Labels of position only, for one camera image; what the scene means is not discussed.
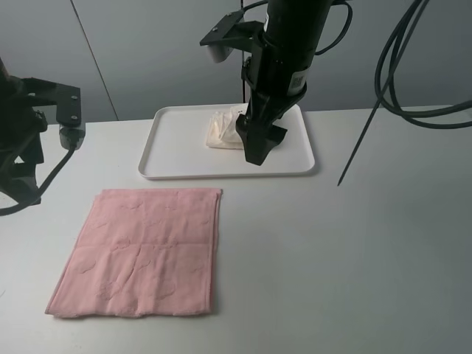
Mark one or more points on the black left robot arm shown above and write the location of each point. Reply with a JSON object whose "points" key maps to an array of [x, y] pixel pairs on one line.
{"points": [[11, 89]]}

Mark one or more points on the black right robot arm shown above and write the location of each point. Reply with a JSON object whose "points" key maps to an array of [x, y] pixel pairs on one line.
{"points": [[293, 26]]}

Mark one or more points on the white rectangular plastic tray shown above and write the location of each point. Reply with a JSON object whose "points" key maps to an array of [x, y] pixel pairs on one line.
{"points": [[176, 148]]}

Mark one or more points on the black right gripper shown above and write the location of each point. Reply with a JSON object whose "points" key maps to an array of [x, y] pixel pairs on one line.
{"points": [[277, 80]]}

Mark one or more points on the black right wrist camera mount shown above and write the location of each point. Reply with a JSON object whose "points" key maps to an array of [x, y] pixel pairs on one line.
{"points": [[231, 32]]}

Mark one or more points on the pink terry towel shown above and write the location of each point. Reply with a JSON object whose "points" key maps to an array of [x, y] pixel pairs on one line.
{"points": [[142, 253]]}

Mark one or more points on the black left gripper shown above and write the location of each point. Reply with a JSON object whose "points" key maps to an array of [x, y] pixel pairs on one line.
{"points": [[21, 153]]}

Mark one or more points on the cream white terry towel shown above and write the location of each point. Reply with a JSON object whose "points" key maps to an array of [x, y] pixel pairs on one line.
{"points": [[222, 132]]}

